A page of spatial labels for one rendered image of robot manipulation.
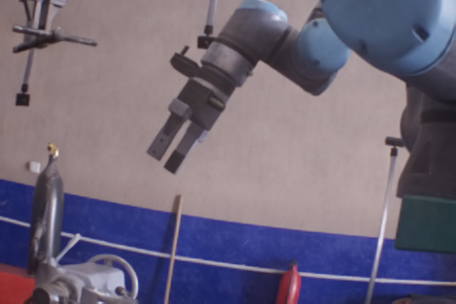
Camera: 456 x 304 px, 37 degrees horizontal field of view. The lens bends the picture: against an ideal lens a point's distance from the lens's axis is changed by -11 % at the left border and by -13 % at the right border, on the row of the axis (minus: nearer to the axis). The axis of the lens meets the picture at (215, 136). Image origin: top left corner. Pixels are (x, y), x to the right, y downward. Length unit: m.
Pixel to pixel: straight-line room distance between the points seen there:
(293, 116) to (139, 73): 1.20
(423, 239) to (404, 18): 0.25
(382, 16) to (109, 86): 5.25
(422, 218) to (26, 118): 5.44
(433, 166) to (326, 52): 0.51
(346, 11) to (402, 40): 0.07
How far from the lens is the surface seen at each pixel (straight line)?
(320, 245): 5.51
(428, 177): 0.77
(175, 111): 1.28
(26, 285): 4.45
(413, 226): 0.75
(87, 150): 5.82
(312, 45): 1.24
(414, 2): 0.63
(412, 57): 0.64
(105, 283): 2.35
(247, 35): 1.37
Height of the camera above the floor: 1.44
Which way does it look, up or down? 5 degrees up
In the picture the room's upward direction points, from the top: 8 degrees clockwise
